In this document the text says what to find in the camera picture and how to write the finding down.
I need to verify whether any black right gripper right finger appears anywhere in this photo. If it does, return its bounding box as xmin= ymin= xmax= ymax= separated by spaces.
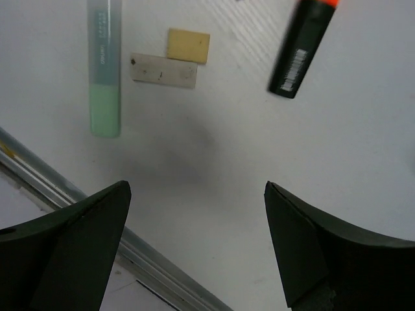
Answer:
xmin=264 ymin=182 xmax=414 ymax=310

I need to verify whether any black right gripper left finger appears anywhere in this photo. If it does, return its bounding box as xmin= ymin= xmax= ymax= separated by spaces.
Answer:
xmin=1 ymin=181 xmax=132 ymax=310

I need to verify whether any green highlighter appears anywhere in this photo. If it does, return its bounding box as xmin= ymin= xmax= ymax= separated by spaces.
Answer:
xmin=87 ymin=0 xmax=122 ymax=138

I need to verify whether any orange black highlighter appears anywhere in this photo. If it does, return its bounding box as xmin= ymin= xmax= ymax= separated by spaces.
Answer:
xmin=267 ymin=0 xmax=338 ymax=99

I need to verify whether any grey eraser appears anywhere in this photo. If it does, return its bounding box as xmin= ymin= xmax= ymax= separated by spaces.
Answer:
xmin=130 ymin=53 xmax=198 ymax=89

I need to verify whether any aluminium table rail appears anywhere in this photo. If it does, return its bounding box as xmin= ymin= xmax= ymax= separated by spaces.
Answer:
xmin=1 ymin=131 xmax=227 ymax=310

